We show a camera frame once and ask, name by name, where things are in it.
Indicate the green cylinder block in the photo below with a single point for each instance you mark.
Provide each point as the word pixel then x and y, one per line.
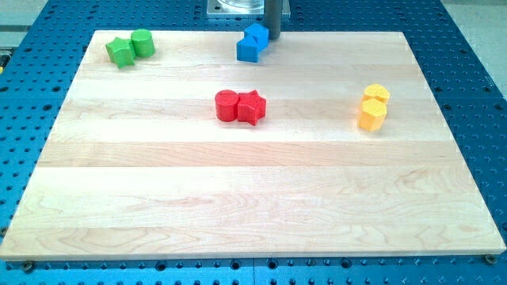
pixel 143 43

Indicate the blue wedge block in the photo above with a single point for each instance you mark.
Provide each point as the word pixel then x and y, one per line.
pixel 246 50

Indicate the right board stop bolt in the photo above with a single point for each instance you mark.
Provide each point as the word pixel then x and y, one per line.
pixel 490 259

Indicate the green star block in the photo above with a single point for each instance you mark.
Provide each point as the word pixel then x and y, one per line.
pixel 121 52

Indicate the left board stop bolt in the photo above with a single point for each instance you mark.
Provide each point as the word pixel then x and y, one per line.
pixel 28 266

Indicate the board stop bolt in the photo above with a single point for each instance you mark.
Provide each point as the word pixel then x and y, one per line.
pixel 490 259
pixel 28 266

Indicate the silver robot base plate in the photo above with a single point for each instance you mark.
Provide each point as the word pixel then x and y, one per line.
pixel 231 9

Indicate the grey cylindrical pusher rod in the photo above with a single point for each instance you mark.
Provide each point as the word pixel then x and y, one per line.
pixel 272 16

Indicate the light wooden board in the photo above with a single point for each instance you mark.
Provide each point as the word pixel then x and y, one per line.
pixel 138 166

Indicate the red cylinder block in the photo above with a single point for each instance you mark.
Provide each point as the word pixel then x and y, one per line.
pixel 226 105

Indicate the blue cube block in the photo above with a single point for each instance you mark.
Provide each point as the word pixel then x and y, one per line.
pixel 261 35

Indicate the yellow hexagon block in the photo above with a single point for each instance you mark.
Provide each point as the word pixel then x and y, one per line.
pixel 372 114

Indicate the red star block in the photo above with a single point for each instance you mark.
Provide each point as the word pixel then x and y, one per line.
pixel 251 107

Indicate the yellow rounded block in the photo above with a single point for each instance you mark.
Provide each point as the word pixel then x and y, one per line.
pixel 376 91

